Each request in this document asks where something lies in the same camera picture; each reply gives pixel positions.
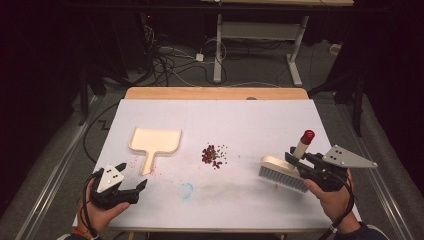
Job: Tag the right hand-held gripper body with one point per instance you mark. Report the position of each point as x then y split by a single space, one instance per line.
346 158

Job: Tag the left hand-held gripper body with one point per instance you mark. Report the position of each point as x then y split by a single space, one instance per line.
108 178

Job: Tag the cream brush with grey bristles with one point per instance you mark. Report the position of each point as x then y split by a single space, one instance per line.
276 165

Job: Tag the cream dustpan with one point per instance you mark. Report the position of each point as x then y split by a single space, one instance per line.
155 140

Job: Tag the pile of red beans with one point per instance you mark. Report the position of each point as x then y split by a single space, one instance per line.
210 155

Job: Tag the person's left hand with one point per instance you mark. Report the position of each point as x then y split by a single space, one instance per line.
95 216

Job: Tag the person's right hand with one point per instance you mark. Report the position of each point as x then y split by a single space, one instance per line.
336 203

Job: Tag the black metal stand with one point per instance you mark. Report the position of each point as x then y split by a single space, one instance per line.
358 100
84 96

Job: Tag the white table cover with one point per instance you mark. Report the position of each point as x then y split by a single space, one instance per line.
240 123

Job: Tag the red wrist band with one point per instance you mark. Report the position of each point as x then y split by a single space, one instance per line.
80 231

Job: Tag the white power adapter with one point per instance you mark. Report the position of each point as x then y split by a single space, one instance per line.
199 57

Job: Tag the white desk frame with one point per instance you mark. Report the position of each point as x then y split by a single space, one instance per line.
218 50

